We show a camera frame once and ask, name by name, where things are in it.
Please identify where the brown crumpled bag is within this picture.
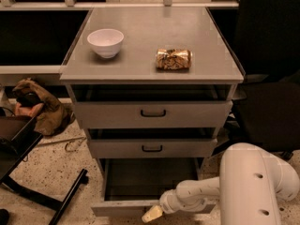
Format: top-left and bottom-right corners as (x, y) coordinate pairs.
(13, 79), (71, 136)

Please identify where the grey long desk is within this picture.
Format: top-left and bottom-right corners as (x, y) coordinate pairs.
(1, 5), (243, 85)

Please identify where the black office chair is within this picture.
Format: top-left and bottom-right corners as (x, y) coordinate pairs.
(215, 0), (300, 159)

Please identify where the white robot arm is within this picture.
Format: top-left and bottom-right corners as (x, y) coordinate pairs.
(142, 142), (299, 225)

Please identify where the metal wire hook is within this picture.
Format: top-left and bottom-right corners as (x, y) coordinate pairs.
(65, 137), (85, 153)

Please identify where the grey drawer cabinet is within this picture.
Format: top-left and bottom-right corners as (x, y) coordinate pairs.
(61, 7), (243, 158)

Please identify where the grey bottom drawer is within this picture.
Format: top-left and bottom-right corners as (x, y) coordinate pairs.
(92, 157), (203, 218)

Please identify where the black table stand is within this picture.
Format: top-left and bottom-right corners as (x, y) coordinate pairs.
(0, 115), (90, 225)

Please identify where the grey drawer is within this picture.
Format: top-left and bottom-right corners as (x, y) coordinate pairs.
(92, 157), (203, 218)
(74, 101), (232, 128)
(88, 139), (217, 158)

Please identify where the grey top drawer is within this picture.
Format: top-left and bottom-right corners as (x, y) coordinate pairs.
(74, 101), (232, 128)

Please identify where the white ceramic bowl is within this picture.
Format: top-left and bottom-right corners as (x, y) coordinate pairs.
(87, 29), (125, 58)

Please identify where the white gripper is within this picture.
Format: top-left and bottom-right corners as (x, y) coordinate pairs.
(142, 187), (201, 223)

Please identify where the grey middle drawer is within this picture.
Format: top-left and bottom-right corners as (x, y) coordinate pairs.
(88, 139), (217, 158)

